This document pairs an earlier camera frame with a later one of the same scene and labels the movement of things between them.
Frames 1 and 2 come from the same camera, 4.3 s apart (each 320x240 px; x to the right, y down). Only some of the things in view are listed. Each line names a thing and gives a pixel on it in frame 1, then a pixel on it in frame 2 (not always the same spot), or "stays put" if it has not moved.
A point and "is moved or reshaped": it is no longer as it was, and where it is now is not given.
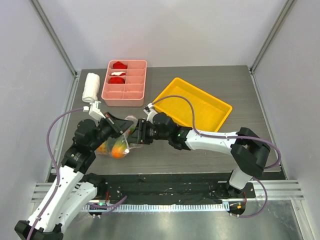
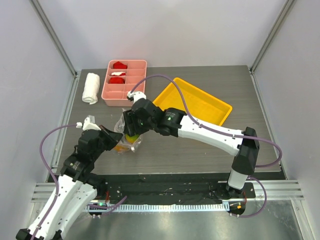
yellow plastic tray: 209,112 stays put
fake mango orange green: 118,148 is moved or reshaped
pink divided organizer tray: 124,83 stays put
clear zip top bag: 117,146 is moved or reshaped
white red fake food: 118,73 stays put
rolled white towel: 91,87 stays put
